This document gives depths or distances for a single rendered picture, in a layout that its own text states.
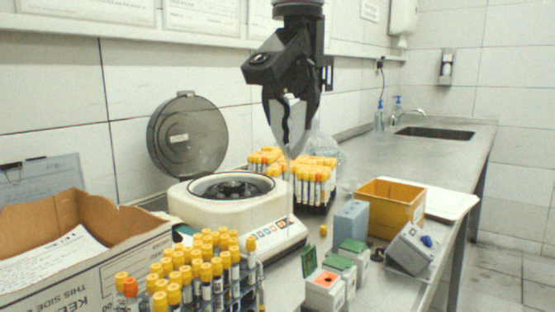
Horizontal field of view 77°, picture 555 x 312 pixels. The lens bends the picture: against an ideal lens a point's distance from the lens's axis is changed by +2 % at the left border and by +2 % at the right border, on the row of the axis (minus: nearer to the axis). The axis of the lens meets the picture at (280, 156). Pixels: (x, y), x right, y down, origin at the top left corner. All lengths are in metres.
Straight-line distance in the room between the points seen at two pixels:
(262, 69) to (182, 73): 0.60
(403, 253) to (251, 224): 0.29
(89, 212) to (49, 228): 0.07
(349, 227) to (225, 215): 0.24
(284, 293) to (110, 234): 0.34
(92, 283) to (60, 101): 0.43
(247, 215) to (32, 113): 0.45
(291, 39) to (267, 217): 0.40
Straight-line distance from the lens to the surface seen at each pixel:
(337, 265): 0.60
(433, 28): 2.89
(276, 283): 0.67
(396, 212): 0.81
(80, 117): 0.86
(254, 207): 0.71
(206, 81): 1.07
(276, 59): 0.43
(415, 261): 0.70
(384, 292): 0.67
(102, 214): 0.73
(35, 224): 0.78
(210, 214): 0.69
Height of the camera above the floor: 1.25
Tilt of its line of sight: 14 degrees down
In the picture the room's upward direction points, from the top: straight up
